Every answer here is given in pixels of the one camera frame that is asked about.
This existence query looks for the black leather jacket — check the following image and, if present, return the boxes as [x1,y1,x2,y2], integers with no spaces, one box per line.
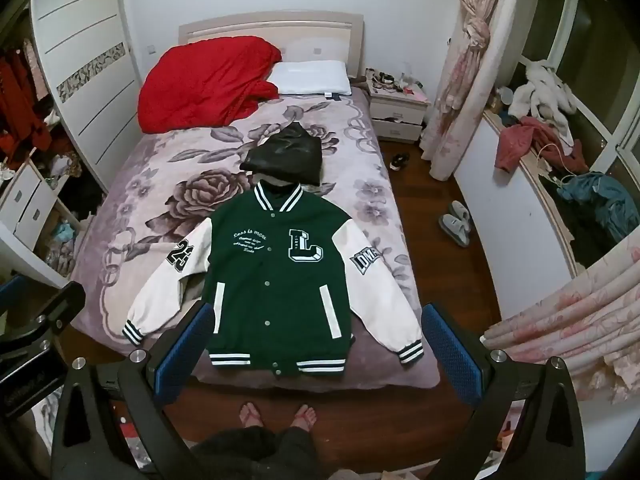
[239,122,323,187]

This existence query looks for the white window frame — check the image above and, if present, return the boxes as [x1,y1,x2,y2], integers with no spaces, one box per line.
[515,0,640,166]

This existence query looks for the blue garment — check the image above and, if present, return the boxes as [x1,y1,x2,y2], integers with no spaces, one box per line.
[557,172,640,246]

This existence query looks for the pile of small toiletries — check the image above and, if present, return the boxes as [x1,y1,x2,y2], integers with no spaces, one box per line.
[366,66,427,97]

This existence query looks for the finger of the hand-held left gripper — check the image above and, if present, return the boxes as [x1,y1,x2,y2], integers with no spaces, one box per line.
[0,274,26,317]
[0,281,87,361]

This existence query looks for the floral bed blanket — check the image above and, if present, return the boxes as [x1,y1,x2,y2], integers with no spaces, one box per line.
[70,87,442,388]

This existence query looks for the grey slipper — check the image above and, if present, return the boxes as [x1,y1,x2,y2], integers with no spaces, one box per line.
[448,201,474,231]
[439,214,472,249]

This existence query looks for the dusty red garment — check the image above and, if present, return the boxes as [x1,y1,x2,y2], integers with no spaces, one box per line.
[495,116,591,173]

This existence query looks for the tied pink floral curtain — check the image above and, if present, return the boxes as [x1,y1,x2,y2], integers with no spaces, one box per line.
[420,0,511,181]

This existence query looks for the white drawer unit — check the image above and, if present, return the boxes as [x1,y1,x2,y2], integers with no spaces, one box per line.
[0,160,68,253]

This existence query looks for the white cable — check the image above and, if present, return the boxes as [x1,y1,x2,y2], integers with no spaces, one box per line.
[537,142,577,186]

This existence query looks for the loose pink floral curtain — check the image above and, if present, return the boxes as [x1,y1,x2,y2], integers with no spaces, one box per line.
[480,237,640,406]

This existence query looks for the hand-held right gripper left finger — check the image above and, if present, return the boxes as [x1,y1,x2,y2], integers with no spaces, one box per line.
[50,300,217,480]

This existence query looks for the white nightstand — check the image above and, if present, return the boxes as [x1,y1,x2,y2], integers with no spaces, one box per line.
[366,80,432,143]

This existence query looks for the person's left foot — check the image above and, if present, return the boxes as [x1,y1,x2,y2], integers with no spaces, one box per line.
[239,402,263,430]

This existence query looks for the red quilt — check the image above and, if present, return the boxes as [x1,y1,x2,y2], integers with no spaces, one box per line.
[137,35,283,135]

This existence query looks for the beige bed headboard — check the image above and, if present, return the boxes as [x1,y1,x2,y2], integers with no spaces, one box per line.
[178,11,366,79]

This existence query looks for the white pillow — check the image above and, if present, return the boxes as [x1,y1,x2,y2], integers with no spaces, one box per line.
[267,60,352,97]

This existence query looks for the green white varsity jacket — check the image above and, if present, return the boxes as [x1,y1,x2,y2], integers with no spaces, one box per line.
[122,181,426,378]

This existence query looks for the person's dark trousers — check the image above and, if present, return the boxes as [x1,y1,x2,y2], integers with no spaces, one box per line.
[187,425,321,480]

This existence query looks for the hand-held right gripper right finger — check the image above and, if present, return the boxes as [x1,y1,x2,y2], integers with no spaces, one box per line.
[421,301,586,480]

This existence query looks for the red hanging clothes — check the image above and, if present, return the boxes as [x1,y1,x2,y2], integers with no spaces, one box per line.
[0,45,53,161]

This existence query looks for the white fluffy garment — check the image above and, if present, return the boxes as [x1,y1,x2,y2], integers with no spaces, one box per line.
[507,60,576,146]

